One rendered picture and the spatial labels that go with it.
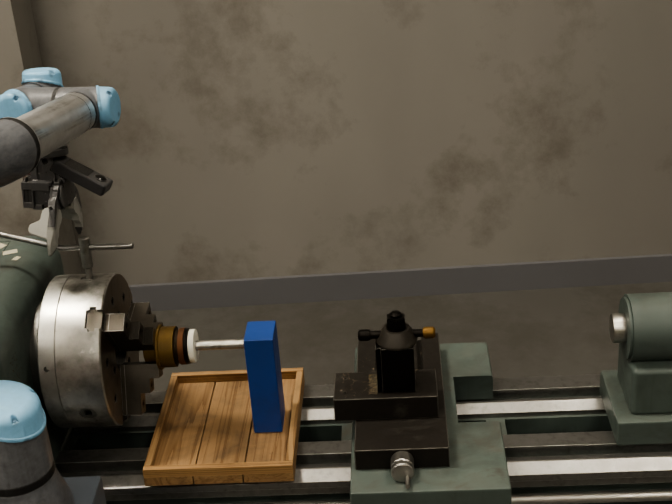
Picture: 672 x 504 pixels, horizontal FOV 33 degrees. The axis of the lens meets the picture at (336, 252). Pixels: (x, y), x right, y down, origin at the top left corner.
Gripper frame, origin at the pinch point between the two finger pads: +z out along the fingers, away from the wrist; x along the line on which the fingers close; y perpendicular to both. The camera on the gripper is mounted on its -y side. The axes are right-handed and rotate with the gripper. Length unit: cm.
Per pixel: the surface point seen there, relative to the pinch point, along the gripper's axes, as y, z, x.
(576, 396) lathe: -102, 40, -28
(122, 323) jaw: -13.3, 12.8, 8.7
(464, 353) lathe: -78, 32, -30
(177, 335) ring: -21.3, 18.6, -0.3
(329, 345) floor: -16, 102, -196
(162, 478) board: -21, 44, 13
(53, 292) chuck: 1.6, 7.9, 6.0
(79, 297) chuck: -4.2, 8.4, 6.9
